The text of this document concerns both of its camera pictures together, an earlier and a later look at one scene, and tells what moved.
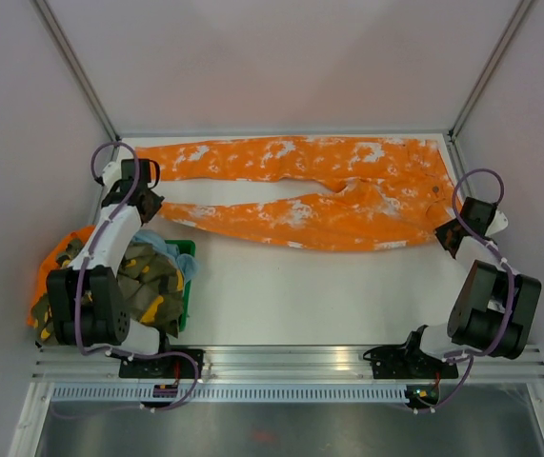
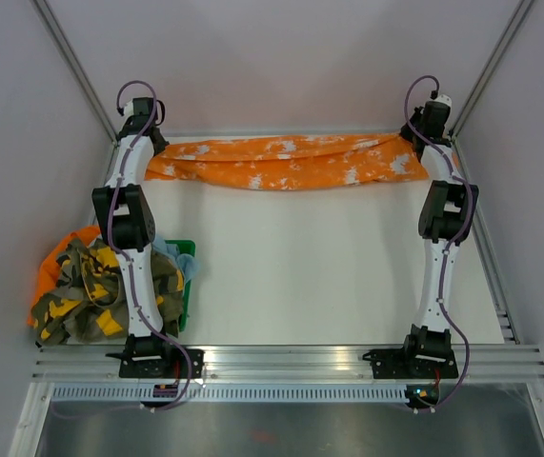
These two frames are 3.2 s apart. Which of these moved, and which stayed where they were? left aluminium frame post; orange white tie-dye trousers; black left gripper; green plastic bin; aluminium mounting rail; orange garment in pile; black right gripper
Moved: black right gripper; orange white tie-dye trousers; black left gripper
Stayed: aluminium mounting rail; left aluminium frame post; orange garment in pile; green plastic bin
